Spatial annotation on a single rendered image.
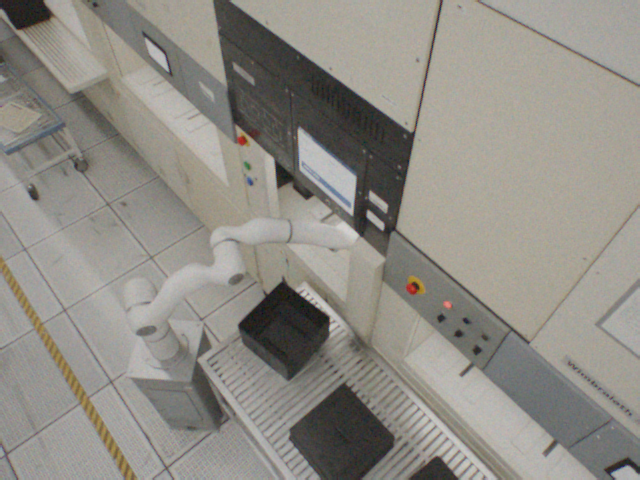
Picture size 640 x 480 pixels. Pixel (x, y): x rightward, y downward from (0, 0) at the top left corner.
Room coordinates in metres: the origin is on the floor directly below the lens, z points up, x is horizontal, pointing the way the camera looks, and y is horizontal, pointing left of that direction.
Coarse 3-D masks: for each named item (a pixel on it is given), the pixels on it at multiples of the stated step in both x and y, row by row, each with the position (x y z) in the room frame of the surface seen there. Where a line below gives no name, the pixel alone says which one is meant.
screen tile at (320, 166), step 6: (300, 138) 1.29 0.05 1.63; (306, 144) 1.26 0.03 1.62; (312, 144) 1.24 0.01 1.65; (312, 150) 1.24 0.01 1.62; (306, 156) 1.26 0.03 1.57; (318, 156) 1.21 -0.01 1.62; (324, 156) 1.19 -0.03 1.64; (312, 162) 1.24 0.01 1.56; (318, 162) 1.21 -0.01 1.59; (324, 162) 1.19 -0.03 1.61; (318, 168) 1.21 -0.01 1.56; (324, 168) 1.19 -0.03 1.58; (324, 174) 1.19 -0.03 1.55
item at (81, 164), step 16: (0, 64) 3.33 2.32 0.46; (16, 80) 3.34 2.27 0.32; (0, 96) 2.97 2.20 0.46; (16, 96) 2.97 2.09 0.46; (32, 96) 2.97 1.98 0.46; (48, 112) 2.80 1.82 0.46; (0, 128) 2.64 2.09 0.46; (32, 128) 2.64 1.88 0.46; (48, 128) 2.64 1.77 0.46; (64, 128) 2.70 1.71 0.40; (0, 144) 2.49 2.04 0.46; (16, 144) 2.49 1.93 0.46; (80, 160) 2.70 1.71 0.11; (32, 192) 2.41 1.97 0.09
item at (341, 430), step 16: (336, 400) 0.66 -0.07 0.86; (352, 400) 0.66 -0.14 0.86; (304, 416) 0.60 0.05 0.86; (320, 416) 0.60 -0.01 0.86; (336, 416) 0.60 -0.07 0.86; (352, 416) 0.60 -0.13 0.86; (368, 416) 0.60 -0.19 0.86; (304, 432) 0.54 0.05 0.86; (320, 432) 0.54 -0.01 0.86; (336, 432) 0.54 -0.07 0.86; (352, 432) 0.54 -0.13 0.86; (368, 432) 0.54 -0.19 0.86; (384, 432) 0.54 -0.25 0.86; (304, 448) 0.48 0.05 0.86; (320, 448) 0.48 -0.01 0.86; (336, 448) 0.48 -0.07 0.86; (352, 448) 0.48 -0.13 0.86; (368, 448) 0.48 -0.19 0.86; (384, 448) 0.48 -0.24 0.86; (320, 464) 0.43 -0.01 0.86; (336, 464) 0.43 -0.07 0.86; (352, 464) 0.43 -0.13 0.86; (368, 464) 0.43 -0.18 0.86
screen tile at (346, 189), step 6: (330, 162) 1.17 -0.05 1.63; (336, 168) 1.15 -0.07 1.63; (342, 168) 1.13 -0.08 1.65; (330, 174) 1.17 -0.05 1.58; (342, 174) 1.12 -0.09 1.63; (348, 174) 1.10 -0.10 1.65; (330, 180) 1.17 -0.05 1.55; (336, 180) 1.15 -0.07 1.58; (348, 180) 1.10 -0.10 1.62; (336, 186) 1.14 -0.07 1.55; (342, 186) 1.12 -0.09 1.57; (348, 186) 1.10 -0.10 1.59; (342, 192) 1.12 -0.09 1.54; (348, 192) 1.10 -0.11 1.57
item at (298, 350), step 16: (288, 288) 1.13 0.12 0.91; (272, 304) 1.10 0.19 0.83; (288, 304) 1.13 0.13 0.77; (304, 304) 1.07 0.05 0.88; (256, 320) 1.02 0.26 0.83; (272, 320) 1.05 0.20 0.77; (288, 320) 1.04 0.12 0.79; (304, 320) 1.05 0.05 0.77; (320, 320) 1.01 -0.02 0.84; (256, 336) 0.97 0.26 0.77; (272, 336) 0.97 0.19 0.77; (288, 336) 0.97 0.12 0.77; (304, 336) 0.97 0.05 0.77; (320, 336) 0.93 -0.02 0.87; (256, 352) 0.88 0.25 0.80; (272, 352) 0.90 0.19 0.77; (288, 352) 0.90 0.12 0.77; (304, 352) 0.85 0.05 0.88; (272, 368) 0.83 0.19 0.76; (288, 368) 0.78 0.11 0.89
